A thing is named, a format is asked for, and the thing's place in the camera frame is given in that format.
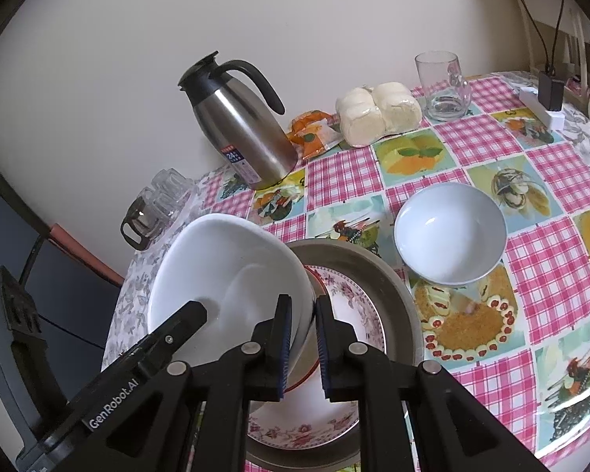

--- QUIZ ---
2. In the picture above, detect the stainless steel thermos jug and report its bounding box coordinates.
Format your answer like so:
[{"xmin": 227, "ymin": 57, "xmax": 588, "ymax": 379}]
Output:
[{"xmin": 178, "ymin": 52, "xmax": 298, "ymax": 190}]

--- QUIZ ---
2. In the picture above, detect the stainless steel round plate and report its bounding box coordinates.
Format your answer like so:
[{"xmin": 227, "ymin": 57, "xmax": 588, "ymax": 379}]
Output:
[{"xmin": 246, "ymin": 239, "xmax": 424, "ymax": 471}]

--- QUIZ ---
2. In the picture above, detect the light blue bowl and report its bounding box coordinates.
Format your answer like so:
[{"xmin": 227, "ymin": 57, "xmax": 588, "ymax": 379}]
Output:
[{"xmin": 394, "ymin": 182, "xmax": 507, "ymax": 287}]

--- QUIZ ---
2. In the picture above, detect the white square bowl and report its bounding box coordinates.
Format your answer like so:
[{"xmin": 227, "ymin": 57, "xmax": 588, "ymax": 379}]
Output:
[{"xmin": 148, "ymin": 213, "xmax": 314, "ymax": 375}]

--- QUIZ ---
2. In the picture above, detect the floral rimmed round plate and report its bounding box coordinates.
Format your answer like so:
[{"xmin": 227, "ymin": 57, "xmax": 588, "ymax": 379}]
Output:
[{"xmin": 248, "ymin": 265, "xmax": 387, "ymax": 451}]

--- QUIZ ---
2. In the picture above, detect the clear drinking glass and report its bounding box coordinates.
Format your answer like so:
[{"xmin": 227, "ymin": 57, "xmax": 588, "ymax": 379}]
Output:
[{"xmin": 151, "ymin": 168, "xmax": 195, "ymax": 218}]

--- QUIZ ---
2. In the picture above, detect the white power strip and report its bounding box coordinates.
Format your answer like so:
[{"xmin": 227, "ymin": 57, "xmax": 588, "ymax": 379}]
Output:
[{"xmin": 518, "ymin": 87, "xmax": 565, "ymax": 131}]

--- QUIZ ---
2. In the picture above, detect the strawberry pattern bowl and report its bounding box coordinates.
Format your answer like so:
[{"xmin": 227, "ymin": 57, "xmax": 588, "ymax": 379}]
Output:
[{"xmin": 286, "ymin": 269, "xmax": 327, "ymax": 392}]

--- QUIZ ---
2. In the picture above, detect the glass mug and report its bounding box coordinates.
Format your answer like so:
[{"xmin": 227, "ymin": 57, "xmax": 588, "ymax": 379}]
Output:
[{"xmin": 415, "ymin": 50, "xmax": 472, "ymax": 122}]

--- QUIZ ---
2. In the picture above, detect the checkered floral tablecloth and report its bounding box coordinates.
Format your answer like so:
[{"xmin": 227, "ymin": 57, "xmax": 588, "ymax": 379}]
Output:
[{"xmin": 198, "ymin": 72, "xmax": 590, "ymax": 471}]

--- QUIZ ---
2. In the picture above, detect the black power adapter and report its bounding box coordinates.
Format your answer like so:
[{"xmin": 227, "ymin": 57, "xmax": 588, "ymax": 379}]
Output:
[{"xmin": 538, "ymin": 72, "xmax": 565, "ymax": 112}]

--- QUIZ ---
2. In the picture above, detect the black charger cable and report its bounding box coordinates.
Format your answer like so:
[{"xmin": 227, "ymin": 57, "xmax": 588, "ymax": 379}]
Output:
[{"xmin": 508, "ymin": 0, "xmax": 568, "ymax": 75}]

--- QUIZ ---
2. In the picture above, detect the orange snack packet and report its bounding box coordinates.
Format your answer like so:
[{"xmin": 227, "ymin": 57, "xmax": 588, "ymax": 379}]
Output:
[{"xmin": 286, "ymin": 110, "xmax": 343, "ymax": 161}]

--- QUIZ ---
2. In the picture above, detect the glass coffee pot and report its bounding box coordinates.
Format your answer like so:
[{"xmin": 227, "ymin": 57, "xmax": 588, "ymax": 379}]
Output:
[{"xmin": 120, "ymin": 195, "xmax": 167, "ymax": 251}]

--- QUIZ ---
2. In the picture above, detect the bag of white buns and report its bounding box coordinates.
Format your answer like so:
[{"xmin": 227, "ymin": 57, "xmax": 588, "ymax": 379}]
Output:
[{"xmin": 336, "ymin": 81, "xmax": 423, "ymax": 148}]

